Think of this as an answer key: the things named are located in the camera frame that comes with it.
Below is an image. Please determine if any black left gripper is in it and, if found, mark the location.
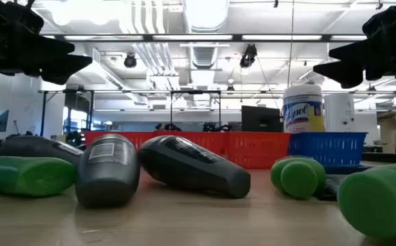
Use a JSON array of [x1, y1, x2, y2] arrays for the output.
[[0, 0, 93, 85]]

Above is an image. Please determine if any green Pert shampoo bottle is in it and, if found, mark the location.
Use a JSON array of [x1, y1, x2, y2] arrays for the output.
[[0, 156, 78, 197], [336, 162, 396, 239], [270, 156, 328, 200]]

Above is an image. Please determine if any dark blue DSC tube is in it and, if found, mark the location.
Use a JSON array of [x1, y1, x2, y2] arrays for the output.
[[315, 174, 347, 202]]

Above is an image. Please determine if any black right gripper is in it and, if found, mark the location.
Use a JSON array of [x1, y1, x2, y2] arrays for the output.
[[313, 0, 396, 89]]

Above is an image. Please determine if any black ceiling track light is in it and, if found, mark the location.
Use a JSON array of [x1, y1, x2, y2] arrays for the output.
[[123, 53, 138, 69], [239, 43, 258, 69]]

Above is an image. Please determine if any red plastic basket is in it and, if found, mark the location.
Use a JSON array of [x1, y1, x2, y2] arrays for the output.
[[155, 131, 229, 165], [226, 132, 291, 170], [83, 131, 157, 151]]

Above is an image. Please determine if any dark grey body wash bottle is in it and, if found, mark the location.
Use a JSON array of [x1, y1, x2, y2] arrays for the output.
[[0, 135, 84, 168], [137, 135, 252, 199], [75, 133, 141, 208]]

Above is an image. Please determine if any black computer monitor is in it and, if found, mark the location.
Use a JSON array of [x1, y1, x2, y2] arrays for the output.
[[241, 105, 283, 133]]

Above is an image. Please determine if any Lysol wipes canister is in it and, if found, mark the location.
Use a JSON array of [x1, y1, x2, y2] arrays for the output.
[[282, 84, 326, 133]]

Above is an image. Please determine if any white cylindrical tank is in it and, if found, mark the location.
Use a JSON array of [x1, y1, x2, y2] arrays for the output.
[[324, 92, 356, 133]]

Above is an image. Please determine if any black background workstation frame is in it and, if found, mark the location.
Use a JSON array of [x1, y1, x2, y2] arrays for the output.
[[169, 90, 222, 131], [39, 89, 96, 137]]

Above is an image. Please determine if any blue plastic basket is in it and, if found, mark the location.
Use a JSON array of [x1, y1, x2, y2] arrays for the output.
[[288, 132, 369, 167]]

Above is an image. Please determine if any thin hanging cable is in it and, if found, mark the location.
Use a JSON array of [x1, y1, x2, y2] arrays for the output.
[[287, 0, 295, 88]]

